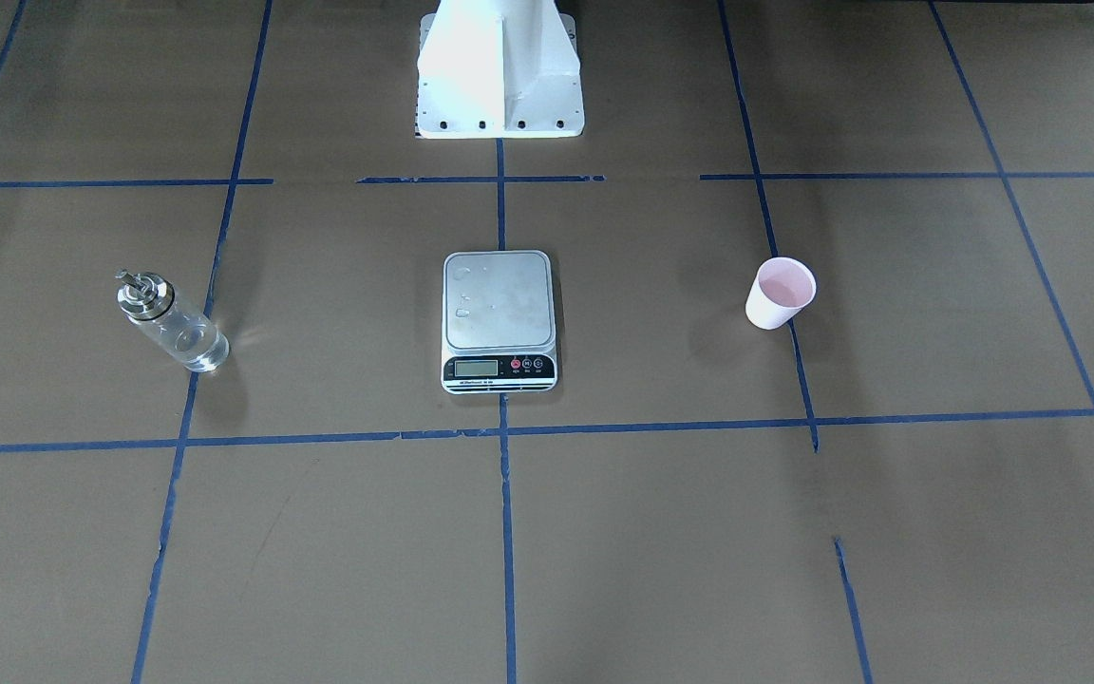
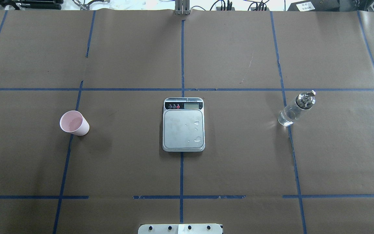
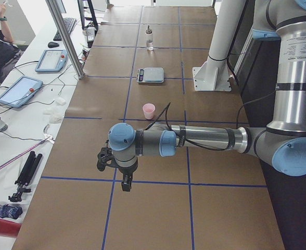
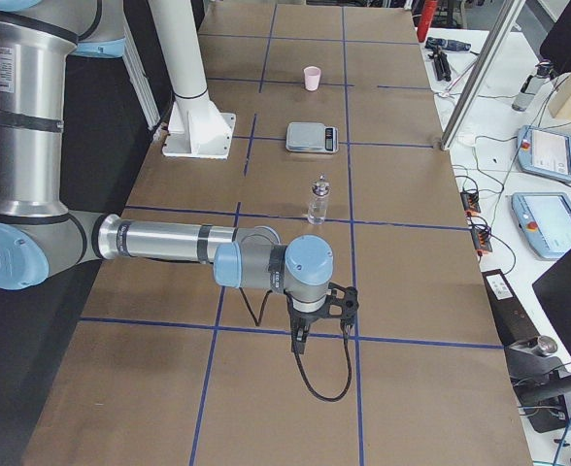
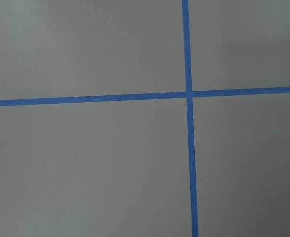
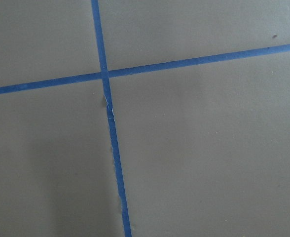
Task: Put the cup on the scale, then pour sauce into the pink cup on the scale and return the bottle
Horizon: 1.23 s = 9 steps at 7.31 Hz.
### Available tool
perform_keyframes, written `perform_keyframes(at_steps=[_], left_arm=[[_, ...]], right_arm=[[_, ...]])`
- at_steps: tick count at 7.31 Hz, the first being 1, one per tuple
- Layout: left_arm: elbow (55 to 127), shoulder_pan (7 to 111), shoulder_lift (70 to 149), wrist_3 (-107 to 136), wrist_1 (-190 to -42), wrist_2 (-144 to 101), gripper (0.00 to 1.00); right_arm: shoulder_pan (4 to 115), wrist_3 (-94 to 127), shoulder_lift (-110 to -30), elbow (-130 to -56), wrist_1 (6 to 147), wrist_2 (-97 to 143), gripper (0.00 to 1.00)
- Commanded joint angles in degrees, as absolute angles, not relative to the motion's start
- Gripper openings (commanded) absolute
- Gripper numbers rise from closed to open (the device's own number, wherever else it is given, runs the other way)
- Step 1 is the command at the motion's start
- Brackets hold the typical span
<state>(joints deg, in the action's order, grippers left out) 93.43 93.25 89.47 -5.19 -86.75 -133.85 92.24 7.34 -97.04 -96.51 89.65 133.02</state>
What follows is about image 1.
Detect clear glass sauce bottle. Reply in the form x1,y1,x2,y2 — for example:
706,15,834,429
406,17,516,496
116,270,230,373

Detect silver digital kitchen scale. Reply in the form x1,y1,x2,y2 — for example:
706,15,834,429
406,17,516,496
440,250,560,395

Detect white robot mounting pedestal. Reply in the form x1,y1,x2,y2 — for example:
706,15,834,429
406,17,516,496
414,1,586,140

